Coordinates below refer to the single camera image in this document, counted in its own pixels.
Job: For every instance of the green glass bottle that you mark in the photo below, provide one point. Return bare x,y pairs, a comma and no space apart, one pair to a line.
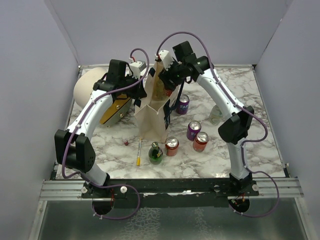
155,154

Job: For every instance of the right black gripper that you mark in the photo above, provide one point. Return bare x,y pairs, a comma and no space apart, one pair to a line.
165,75

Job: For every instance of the cream canvas tote bag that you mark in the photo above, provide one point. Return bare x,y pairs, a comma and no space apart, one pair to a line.
153,117

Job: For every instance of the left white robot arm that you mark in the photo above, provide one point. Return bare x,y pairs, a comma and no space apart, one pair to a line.
73,146

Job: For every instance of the purple soda can rear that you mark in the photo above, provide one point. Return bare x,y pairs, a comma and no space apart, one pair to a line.
183,104

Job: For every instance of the clear glass bottle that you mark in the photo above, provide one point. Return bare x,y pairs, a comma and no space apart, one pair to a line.
159,91
216,116

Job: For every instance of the red soda can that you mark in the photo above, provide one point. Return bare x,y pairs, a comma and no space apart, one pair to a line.
171,146
200,141

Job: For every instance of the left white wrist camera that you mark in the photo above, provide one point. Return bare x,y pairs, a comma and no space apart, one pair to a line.
138,68

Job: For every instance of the red cola can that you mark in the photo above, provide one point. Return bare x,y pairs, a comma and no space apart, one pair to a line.
168,92

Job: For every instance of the red soda can front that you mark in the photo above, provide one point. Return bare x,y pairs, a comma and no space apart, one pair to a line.
171,146

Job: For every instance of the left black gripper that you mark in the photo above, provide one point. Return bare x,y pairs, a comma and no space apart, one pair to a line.
140,92

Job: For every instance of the red soda can right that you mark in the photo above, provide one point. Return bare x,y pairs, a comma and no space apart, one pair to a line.
200,141

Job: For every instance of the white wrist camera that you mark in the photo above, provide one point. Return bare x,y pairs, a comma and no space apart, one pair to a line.
138,68
166,58

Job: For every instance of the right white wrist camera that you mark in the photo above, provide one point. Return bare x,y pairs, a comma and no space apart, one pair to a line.
166,58

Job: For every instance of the purple soda can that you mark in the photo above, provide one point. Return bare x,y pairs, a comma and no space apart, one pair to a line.
194,127
183,104

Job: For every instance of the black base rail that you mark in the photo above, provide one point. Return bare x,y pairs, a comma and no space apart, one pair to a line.
169,192

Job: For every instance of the yellow white marker pen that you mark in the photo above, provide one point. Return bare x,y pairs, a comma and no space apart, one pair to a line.
138,159

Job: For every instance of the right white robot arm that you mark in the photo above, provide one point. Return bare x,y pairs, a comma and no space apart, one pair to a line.
238,118

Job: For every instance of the purple soda can front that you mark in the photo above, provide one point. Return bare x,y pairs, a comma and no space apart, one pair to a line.
194,127

